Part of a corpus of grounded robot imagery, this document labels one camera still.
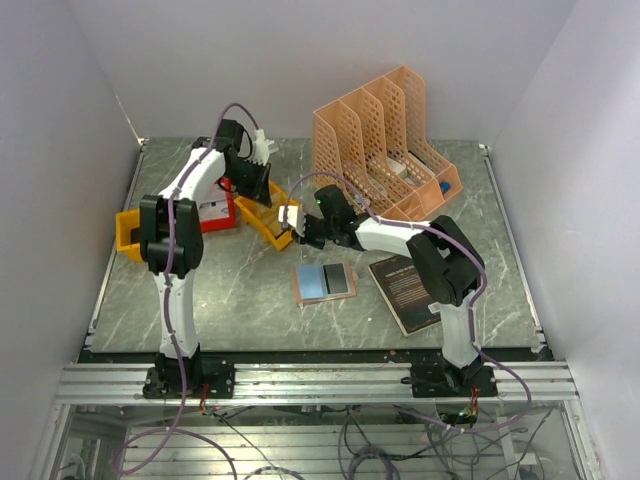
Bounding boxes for black credit card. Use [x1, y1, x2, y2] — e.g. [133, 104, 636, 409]
[323, 263, 350, 295]

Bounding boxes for yellow bin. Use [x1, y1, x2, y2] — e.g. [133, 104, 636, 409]
[234, 181, 293, 251]
[115, 208, 144, 263]

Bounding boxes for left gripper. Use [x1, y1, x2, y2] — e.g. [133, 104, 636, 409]
[224, 158, 273, 208]

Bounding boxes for silver cards in red bin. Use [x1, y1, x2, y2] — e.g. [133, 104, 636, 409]
[199, 200, 231, 221]

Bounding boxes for black book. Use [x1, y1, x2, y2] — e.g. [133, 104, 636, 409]
[368, 255, 441, 337]

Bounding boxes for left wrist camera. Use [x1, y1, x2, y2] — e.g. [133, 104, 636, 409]
[249, 129, 279, 166]

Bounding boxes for red plastic bin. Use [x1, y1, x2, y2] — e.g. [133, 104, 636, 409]
[199, 178, 237, 233]

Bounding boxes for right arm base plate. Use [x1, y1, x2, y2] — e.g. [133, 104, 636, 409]
[400, 358, 498, 398]

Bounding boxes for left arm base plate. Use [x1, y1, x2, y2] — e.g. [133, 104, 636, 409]
[142, 350, 236, 400]

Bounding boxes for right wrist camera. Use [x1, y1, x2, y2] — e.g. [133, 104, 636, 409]
[278, 204, 306, 237]

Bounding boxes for beige cards in yellow bin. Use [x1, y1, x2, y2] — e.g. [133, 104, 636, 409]
[256, 205, 283, 238]

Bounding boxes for orange plastic file organizer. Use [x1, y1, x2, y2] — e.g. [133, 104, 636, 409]
[312, 66, 463, 221]

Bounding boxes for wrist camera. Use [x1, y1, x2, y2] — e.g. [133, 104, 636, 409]
[278, 204, 306, 237]
[249, 129, 279, 166]

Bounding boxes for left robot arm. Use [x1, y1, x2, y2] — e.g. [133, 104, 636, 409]
[139, 120, 276, 360]

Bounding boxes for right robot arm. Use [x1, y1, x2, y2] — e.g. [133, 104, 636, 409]
[279, 185, 488, 396]

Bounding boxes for aluminium mounting rail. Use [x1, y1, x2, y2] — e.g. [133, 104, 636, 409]
[54, 362, 579, 407]

